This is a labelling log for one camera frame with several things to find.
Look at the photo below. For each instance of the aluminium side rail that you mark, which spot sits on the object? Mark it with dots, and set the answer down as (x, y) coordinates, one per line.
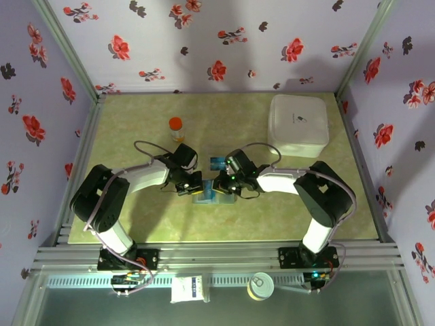
(85, 142)
(360, 159)

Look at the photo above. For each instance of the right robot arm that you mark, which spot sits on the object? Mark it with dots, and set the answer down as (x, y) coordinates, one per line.
(323, 197)

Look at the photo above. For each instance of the aluminium front rail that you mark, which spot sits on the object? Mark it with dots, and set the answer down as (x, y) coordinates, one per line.
(217, 254)

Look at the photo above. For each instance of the dark blue credit card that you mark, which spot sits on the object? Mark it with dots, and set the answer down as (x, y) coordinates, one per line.
(217, 163)

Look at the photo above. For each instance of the tin can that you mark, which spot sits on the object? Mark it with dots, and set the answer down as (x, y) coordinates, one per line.
(260, 287)

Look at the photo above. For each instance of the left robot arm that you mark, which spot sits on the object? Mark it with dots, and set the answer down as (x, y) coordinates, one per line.
(102, 200)

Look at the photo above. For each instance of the light blue credit card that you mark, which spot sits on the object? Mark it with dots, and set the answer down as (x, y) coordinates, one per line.
(207, 192)

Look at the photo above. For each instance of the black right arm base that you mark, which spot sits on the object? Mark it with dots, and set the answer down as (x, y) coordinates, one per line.
(289, 258)

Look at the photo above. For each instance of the white paper packet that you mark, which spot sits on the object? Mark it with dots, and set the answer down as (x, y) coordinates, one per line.
(185, 290)

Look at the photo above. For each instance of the white plastic container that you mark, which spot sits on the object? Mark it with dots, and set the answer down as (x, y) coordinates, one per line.
(297, 125)

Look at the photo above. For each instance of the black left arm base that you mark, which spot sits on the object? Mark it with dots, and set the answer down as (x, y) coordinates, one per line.
(149, 258)

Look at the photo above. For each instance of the aluminium frame post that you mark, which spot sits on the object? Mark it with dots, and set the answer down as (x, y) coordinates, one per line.
(64, 44)
(367, 44)

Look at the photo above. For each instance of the orange capped bottle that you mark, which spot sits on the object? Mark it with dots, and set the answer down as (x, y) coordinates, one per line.
(176, 127)

